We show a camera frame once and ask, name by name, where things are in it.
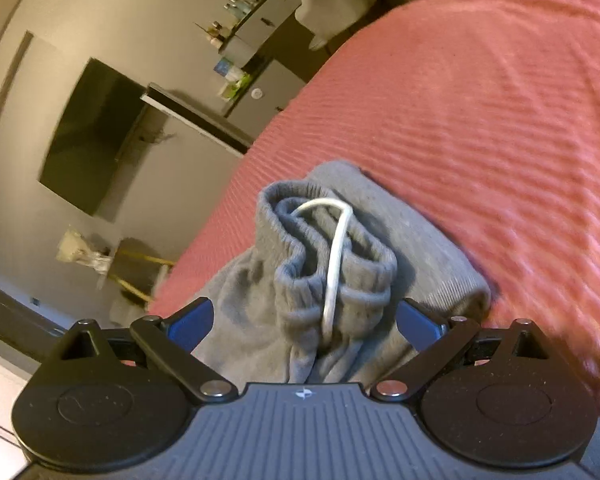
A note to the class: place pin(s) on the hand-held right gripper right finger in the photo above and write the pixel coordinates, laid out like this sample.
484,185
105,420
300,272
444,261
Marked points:
419,325

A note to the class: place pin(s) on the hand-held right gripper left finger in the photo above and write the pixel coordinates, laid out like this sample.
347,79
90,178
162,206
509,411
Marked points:
192,322

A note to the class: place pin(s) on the grey sweat pants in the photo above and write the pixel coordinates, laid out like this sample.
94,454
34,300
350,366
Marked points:
290,280

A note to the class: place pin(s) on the gold tiered side table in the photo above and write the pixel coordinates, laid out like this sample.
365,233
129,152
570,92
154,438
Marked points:
140,280

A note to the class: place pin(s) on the wrapped flower bouquet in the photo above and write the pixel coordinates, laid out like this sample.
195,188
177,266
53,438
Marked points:
82,252

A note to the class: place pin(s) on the pink ribbed blanket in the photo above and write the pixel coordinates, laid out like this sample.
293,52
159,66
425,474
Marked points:
455,125

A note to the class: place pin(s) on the grey small cabinet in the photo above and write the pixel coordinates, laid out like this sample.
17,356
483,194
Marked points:
272,87

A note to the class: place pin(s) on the small blue box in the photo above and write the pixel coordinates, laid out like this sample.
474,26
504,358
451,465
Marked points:
224,67

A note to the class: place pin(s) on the dark dresser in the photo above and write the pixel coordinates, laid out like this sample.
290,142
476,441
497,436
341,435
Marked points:
265,20

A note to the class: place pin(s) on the white wall shelf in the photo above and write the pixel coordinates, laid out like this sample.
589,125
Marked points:
200,117

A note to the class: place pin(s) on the black wall television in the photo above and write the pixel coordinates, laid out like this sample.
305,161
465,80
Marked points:
92,137

